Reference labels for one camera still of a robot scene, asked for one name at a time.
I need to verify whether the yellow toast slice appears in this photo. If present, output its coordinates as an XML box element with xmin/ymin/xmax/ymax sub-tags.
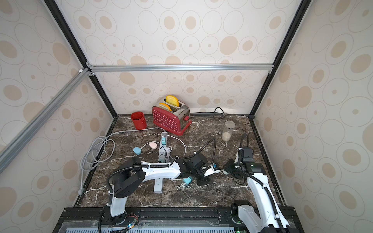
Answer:
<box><xmin>158</xmin><ymin>103</ymin><xmax>172</xmax><ymax>111</ymax></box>
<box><xmin>166</xmin><ymin>95</ymin><xmax>180</xmax><ymax>107</ymax></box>

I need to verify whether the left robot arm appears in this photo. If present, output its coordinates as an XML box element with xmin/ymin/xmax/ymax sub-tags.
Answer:
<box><xmin>105</xmin><ymin>138</ymin><xmax>220</xmax><ymax>225</ymax></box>

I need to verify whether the left aluminium rail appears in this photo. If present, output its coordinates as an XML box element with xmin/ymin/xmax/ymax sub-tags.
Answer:
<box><xmin>1</xmin><ymin>68</ymin><xmax>89</xmax><ymax>172</ymax></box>

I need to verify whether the white power strip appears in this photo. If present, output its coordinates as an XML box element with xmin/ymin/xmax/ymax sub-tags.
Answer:
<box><xmin>153</xmin><ymin>132</ymin><xmax>168</xmax><ymax>193</ymax></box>

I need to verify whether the blue earbud case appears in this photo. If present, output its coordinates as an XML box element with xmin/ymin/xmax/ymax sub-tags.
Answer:
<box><xmin>133</xmin><ymin>147</ymin><xmax>142</xmax><ymax>155</ymax></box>

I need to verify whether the horizontal aluminium rail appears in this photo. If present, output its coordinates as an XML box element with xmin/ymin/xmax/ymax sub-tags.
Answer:
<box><xmin>89</xmin><ymin>64</ymin><xmax>274</xmax><ymax>72</ymax></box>

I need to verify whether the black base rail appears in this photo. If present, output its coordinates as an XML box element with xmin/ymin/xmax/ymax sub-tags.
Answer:
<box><xmin>52</xmin><ymin>206</ymin><xmax>305</xmax><ymax>233</ymax></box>

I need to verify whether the grey power strip cord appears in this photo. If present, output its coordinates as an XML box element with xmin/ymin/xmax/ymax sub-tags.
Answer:
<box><xmin>78</xmin><ymin>127</ymin><xmax>167</xmax><ymax>196</ymax></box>

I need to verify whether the pink earbud case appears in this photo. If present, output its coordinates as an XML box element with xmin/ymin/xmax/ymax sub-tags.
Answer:
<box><xmin>149</xmin><ymin>141</ymin><xmax>158</xmax><ymax>150</ymax></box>

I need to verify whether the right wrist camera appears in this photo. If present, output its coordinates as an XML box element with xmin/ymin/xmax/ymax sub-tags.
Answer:
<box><xmin>236</xmin><ymin>148</ymin><xmax>244</xmax><ymax>167</ymax></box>

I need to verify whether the red toaster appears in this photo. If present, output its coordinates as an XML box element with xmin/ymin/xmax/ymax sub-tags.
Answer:
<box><xmin>152</xmin><ymin>97</ymin><xmax>192</xmax><ymax>136</ymax></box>

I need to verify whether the front yellow toast slice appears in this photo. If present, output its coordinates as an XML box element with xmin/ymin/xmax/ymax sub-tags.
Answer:
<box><xmin>158</xmin><ymin>103</ymin><xmax>172</xmax><ymax>111</ymax></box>

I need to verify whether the red metal cup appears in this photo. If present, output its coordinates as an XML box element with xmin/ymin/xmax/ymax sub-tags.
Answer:
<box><xmin>130</xmin><ymin>111</ymin><xmax>147</xmax><ymax>130</ymax></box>

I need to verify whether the rear yellow toast slice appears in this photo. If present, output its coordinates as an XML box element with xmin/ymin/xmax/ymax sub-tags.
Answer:
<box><xmin>166</xmin><ymin>95</ymin><xmax>180</xmax><ymax>107</ymax></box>

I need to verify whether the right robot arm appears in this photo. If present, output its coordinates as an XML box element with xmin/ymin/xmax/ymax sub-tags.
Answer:
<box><xmin>223</xmin><ymin>133</ymin><xmax>299</xmax><ymax>233</ymax></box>

